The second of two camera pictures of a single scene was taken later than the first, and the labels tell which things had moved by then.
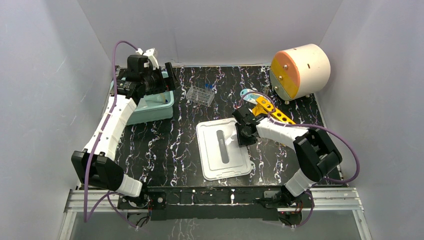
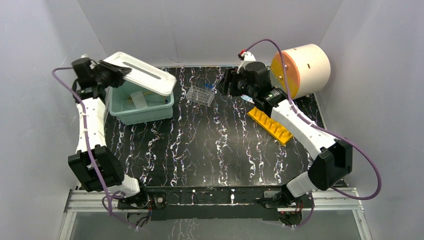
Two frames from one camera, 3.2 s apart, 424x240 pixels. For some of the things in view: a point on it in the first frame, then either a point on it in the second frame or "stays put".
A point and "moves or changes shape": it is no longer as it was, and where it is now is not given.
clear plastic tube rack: (202, 96) stays put
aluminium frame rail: (327, 200) stays put
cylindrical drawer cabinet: (300, 72) stays put
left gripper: (168, 76) → (110, 75)
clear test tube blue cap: (206, 86) stays put
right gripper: (243, 141) → (229, 74)
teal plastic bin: (152, 107) stays put
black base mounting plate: (181, 202) stays put
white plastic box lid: (221, 155) moves or changes shape
